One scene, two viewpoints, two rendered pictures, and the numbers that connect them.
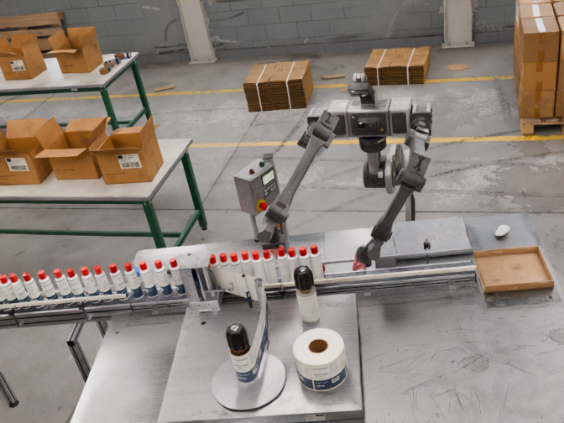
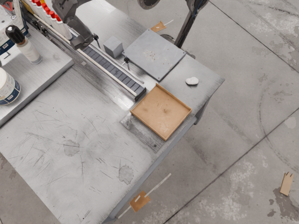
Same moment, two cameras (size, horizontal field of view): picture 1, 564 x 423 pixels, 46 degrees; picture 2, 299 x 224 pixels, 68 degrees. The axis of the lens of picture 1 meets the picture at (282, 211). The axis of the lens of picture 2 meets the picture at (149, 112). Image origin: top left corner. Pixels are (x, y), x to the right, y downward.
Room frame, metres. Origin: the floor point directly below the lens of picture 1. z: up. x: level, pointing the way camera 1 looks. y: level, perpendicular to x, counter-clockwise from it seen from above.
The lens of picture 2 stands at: (1.85, -1.27, 2.14)
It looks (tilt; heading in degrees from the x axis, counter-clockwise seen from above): 67 degrees down; 38
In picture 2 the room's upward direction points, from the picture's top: 7 degrees counter-clockwise
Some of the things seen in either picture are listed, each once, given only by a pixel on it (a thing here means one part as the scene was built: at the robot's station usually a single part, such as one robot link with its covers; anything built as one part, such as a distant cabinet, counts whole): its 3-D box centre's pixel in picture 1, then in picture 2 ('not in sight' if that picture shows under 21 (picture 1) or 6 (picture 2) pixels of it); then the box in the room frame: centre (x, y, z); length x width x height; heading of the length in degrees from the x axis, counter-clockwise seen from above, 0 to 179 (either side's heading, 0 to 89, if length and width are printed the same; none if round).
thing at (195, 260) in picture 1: (195, 260); not in sight; (2.45, 0.43, 1.14); 0.14 x 0.11 x 0.01; 81
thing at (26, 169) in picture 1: (18, 153); not in sight; (4.40, 1.76, 0.97); 0.45 x 0.38 x 0.37; 162
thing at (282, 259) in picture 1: (284, 265); (50, 16); (2.50, 0.04, 0.98); 0.05 x 0.05 x 0.20
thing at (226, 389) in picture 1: (248, 380); not in sight; (1.92, 0.26, 0.89); 0.31 x 0.31 x 0.01
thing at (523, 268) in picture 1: (512, 268); (160, 110); (2.32, -0.99, 0.85); 0.30 x 0.26 x 0.04; 81
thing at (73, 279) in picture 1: (76, 285); not in sight; (2.65, 1.06, 0.98); 0.05 x 0.05 x 0.20
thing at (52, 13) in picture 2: (305, 265); (58, 24); (2.47, -0.06, 0.98); 0.05 x 0.05 x 0.20
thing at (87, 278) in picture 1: (90, 284); not in sight; (2.64, 0.99, 0.98); 0.05 x 0.05 x 0.20
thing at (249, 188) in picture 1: (257, 186); not in sight; (2.58, 0.09, 1.38); 0.17 x 0.10 x 0.19; 136
